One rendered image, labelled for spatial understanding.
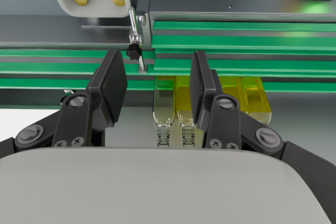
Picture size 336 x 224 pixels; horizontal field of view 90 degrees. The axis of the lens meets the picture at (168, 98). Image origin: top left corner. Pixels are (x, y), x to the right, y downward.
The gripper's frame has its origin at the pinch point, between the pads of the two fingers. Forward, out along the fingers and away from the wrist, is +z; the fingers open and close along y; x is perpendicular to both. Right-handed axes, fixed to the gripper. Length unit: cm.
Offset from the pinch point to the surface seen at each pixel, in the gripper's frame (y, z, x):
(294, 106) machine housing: 46, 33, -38
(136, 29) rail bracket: -5.7, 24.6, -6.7
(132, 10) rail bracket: -5.7, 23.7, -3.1
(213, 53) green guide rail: 12.6, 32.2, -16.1
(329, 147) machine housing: 52, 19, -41
